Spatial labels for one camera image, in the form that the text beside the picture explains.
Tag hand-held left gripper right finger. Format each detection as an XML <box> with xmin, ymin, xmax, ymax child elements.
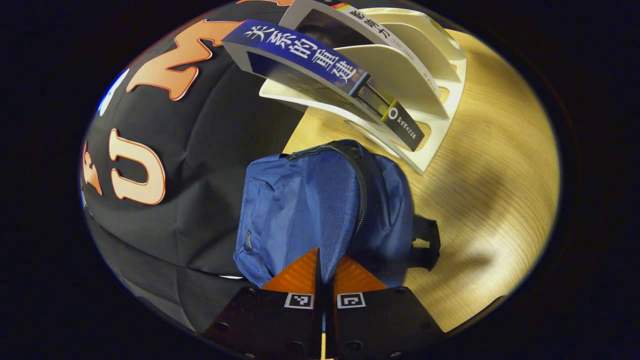
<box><xmin>326</xmin><ymin>255</ymin><xmax>446</xmax><ymax>360</ymax></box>

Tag white spine book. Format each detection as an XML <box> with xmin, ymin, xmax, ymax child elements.
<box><xmin>279</xmin><ymin>0</ymin><xmax>443</xmax><ymax>101</ymax></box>

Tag blue spine book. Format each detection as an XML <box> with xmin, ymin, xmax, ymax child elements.
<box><xmin>221</xmin><ymin>19</ymin><xmax>426</xmax><ymax>152</ymax></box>

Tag black backdrop cloth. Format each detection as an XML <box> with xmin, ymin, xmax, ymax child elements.
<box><xmin>80</xmin><ymin>0</ymin><xmax>311</xmax><ymax>333</ymax></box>

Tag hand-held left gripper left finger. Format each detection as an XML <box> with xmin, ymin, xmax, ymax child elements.
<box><xmin>202</xmin><ymin>248</ymin><xmax>323</xmax><ymax>360</ymax></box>

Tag blue schoolbag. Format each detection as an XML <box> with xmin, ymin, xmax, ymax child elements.
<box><xmin>233</xmin><ymin>139</ymin><xmax>441</xmax><ymax>289</ymax></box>

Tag white bookshelf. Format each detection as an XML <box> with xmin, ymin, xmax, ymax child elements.
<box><xmin>259</xmin><ymin>7</ymin><xmax>468</xmax><ymax>175</ymax></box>

